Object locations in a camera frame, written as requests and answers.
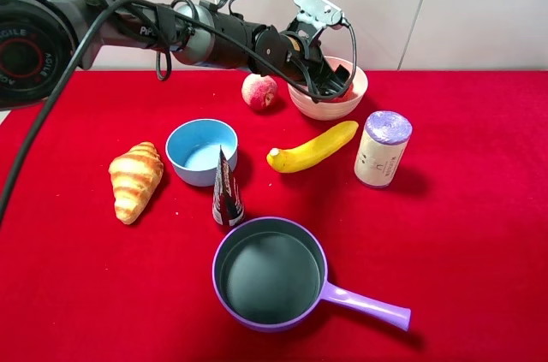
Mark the light blue bowl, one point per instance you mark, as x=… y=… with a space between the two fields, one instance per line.
x=193 y=150

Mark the purple toy saucepan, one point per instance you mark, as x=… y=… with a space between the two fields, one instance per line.
x=269 y=273

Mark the fuzzy pink peach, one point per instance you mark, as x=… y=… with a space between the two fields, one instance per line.
x=259 y=92

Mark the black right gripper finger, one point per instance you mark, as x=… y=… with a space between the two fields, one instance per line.
x=344 y=72

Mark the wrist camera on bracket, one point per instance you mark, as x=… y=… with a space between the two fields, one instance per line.
x=320 y=14

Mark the red apple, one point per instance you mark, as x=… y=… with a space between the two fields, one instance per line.
x=345 y=97

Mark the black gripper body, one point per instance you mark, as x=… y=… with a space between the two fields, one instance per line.
x=294 y=51

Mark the purple garbage bag roll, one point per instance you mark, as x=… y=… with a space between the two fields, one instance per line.
x=383 y=141

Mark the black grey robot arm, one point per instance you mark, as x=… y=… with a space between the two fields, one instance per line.
x=40 y=37

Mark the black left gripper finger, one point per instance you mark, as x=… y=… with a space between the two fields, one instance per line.
x=327 y=85

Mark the pink ribbed bowl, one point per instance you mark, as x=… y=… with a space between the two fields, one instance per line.
x=326 y=111

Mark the yellow banana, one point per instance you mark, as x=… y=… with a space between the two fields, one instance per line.
x=309 y=154

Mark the black cone snack packet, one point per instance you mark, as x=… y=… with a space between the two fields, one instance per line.
x=227 y=207

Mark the golden brown croissant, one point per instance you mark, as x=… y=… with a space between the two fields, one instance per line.
x=134 y=177

